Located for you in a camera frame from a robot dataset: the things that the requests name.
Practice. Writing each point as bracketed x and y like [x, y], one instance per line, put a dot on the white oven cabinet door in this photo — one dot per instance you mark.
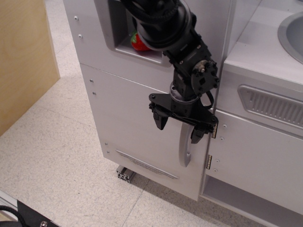
[259, 160]

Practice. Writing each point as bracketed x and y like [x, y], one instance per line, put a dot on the upper brass door hinge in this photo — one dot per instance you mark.
[214, 133]

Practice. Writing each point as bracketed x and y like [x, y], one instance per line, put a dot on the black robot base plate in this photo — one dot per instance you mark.
[34, 218]

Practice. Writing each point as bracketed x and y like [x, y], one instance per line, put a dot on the grey dispenser niche frame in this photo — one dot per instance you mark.
[117, 28]

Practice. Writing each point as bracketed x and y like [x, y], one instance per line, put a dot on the brass door hinge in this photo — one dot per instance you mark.
[209, 160]
[214, 133]

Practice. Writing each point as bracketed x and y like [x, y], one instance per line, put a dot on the white fridge door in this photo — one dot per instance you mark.
[124, 122]

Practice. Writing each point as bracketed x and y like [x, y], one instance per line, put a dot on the white toy kitchen counter unit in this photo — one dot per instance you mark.
[257, 59]

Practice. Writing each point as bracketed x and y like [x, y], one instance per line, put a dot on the red toy strawberry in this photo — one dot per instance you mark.
[137, 43]

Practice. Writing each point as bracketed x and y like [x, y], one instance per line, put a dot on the aluminium extrusion foot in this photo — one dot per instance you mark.
[125, 173]

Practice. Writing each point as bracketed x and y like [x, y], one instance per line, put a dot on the aluminium frame rail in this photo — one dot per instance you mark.
[7, 200]

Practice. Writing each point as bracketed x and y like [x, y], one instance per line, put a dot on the grey vent panel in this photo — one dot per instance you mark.
[271, 105]

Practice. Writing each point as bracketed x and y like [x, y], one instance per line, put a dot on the silver fridge door handle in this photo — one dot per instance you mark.
[184, 147]

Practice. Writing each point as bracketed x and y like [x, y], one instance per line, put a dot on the white toy fridge cabinet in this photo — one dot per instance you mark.
[212, 20]

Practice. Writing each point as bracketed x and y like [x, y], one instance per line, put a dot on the grey toy sink basin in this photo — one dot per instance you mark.
[290, 35]

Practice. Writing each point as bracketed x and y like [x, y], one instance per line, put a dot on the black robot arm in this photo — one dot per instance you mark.
[168, 26]

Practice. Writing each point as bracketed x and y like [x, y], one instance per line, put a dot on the lower brass door hinge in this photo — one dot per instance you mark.
[209, 160]

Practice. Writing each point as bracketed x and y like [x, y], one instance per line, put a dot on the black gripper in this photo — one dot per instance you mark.
[192, 112]

